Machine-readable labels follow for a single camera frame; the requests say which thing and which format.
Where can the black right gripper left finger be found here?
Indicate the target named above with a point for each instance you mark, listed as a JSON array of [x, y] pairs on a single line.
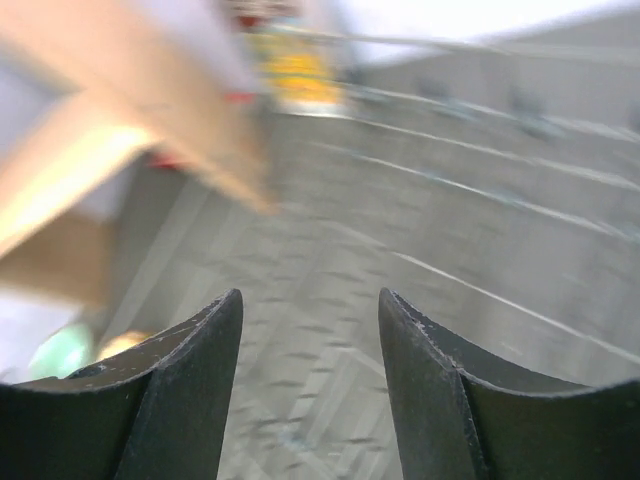
[[159, 410]]

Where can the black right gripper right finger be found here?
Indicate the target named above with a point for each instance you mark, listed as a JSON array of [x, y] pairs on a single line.
[[461, 412]]

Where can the wooden two-tier shelf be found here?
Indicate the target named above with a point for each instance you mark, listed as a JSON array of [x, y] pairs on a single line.
[[126, 89]]

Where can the pale green ceramic bowl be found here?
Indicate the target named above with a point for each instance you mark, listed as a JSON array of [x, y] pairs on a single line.
[[65, 351]]

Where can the beige bird-pattern bowl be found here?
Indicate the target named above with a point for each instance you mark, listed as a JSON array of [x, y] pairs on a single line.
[[121, 343]]

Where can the small red object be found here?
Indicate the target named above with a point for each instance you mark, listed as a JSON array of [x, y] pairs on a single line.
[[235, 95]]

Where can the colourful paperback book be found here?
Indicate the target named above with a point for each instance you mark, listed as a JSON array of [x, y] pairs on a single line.
[[296, 74]]

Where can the grey wire dish rack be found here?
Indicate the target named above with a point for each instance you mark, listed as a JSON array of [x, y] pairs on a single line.
[[498, 195]]

